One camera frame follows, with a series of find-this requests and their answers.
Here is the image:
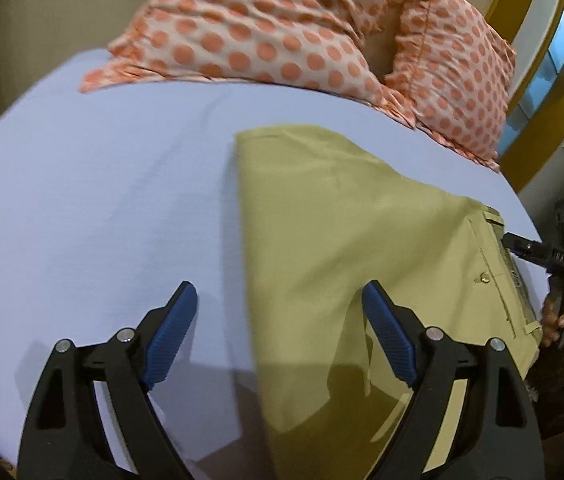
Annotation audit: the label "orange polka dot pillow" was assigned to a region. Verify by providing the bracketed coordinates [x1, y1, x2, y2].
[78, 0, 419, 128]
[384, 0, 518, 171]

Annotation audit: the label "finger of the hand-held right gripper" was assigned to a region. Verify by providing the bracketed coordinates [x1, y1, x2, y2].
[502, 232, 558, 271]

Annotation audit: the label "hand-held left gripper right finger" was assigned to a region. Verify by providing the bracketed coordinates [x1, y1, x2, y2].
[361, 280, 547, 480]

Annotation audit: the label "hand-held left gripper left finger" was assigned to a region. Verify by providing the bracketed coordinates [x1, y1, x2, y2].
[18, 281, 199, 480]

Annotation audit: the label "khaki pants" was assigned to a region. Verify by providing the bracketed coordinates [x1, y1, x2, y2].
[235, 124, 544, 480]

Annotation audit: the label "yellow window frame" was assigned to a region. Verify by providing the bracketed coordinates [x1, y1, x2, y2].
[482, 0, 564, 193]

